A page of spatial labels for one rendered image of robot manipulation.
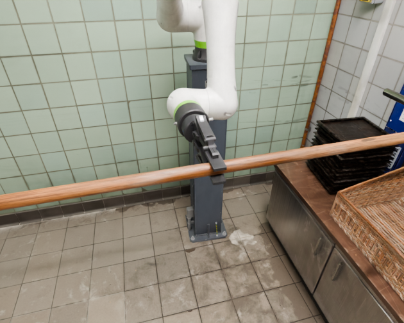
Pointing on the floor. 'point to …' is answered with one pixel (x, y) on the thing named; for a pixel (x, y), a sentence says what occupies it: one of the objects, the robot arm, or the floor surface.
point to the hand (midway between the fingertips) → (215, 166)
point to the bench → (328, 252)
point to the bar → (401, 99)
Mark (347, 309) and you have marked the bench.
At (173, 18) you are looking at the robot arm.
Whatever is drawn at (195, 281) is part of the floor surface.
